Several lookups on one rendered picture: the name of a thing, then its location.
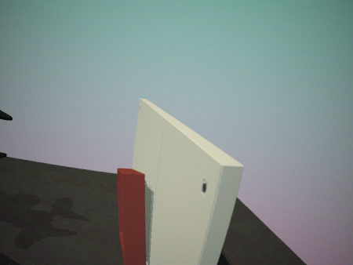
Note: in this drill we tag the red rectangular picture frame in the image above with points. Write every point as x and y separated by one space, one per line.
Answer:
131 214

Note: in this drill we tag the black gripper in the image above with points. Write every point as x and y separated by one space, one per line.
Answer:
4 116

